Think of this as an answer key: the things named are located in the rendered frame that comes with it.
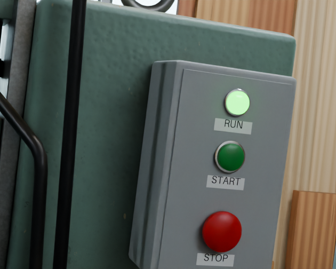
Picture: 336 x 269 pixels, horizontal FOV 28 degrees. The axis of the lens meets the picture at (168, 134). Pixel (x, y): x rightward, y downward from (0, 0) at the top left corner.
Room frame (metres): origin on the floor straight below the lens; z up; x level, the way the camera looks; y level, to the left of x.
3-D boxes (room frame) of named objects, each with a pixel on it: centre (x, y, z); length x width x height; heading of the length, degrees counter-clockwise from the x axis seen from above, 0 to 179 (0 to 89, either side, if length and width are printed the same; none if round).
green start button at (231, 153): (0.49, -0.05, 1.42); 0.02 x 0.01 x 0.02; 109
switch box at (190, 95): (0.52, -0.04, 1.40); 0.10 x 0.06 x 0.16; 109
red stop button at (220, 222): (0.49, -0.05, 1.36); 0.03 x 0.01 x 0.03; 109
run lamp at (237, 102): (0.49, -0.05, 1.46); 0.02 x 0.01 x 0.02; 109
